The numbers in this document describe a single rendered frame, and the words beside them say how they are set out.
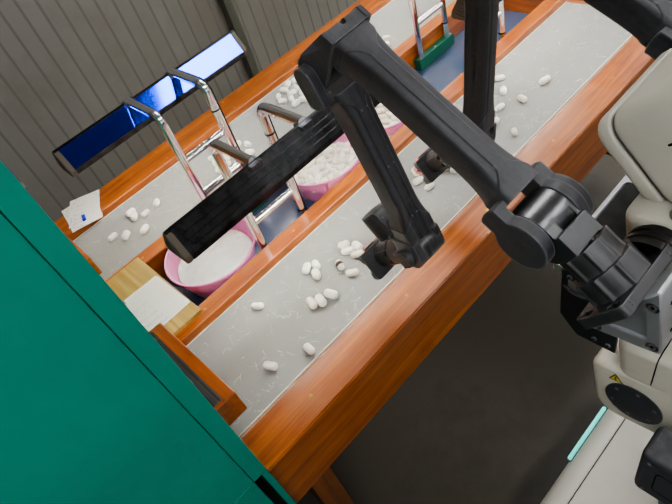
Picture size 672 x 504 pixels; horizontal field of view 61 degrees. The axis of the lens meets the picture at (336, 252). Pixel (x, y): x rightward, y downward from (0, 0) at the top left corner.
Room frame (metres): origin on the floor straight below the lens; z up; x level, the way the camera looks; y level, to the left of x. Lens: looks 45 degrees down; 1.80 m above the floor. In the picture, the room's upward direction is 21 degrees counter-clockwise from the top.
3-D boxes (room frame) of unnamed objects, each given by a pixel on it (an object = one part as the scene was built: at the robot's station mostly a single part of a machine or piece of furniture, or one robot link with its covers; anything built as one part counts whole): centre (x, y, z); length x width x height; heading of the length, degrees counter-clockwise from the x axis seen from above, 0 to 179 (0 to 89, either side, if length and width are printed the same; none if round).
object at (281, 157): (1.06, 0.04, 1.08); 0.62 x 0.08 x 0.07; 120
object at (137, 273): (1.10, 0.51, 0.77); 0.33 x 0.15 x 0.01; 30
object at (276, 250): (1.38, -0.28, 0.71); 1.81 x 0.05 x 0.11; 120
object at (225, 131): (1.48, 0.27, 0.90); 0.20 x 0.19 x 0.45; 120
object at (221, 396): (0.78, 0.39, 0.83); 0.30 x 0.06 x 0.07; 30
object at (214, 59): (1.54, 0.32, 1.08); 0.62 x 0.08 x 0.07; 120
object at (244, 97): (1.99, 0.08, 0.67); 1.81 x 0.12 x 0.19; 120
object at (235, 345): (1.23, -0.37, 0.73); 1.81 x 0.30 x 0.02; 120
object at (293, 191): (1.13, 0.07, 0.90); 0.20 x 0.19 x 0.45; 120
